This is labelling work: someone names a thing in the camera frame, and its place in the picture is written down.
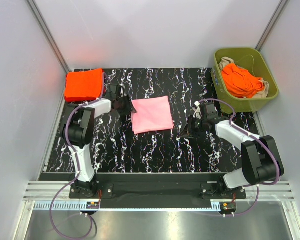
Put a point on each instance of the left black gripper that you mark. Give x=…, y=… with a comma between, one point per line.
x=129, y=108

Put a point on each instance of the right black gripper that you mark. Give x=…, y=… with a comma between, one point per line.
x=188, y=132

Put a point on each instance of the pink t shirt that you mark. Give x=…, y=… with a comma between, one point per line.
x=152, y=114

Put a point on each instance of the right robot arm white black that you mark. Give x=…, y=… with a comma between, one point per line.
x=261, y=161

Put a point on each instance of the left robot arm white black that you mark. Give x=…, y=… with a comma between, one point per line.
x=79, y=123

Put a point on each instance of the black marbled table mat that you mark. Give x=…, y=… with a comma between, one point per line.
x=116, y=149

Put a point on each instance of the folded orange t shirt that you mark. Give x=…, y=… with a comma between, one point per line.
x=83, y=86

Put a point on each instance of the orange t shirt in bin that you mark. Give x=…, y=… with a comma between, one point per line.
x=240, y=83

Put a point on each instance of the olive green plastic bin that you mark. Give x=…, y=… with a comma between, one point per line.
x=251, y=60

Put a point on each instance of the right small circuit board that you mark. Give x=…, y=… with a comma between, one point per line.
x=228, y=206

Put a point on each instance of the small circuit board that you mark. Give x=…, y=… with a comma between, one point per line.
x=228, y=206
x=93, y=205

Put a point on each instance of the left small circuit board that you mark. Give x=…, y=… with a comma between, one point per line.
x=93, y=205

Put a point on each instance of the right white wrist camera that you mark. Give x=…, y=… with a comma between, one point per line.
x=197, y=110

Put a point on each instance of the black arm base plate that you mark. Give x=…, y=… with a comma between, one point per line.
x=208, y=186

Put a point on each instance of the aluminium rail frame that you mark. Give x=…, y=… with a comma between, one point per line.
x=55, y=195

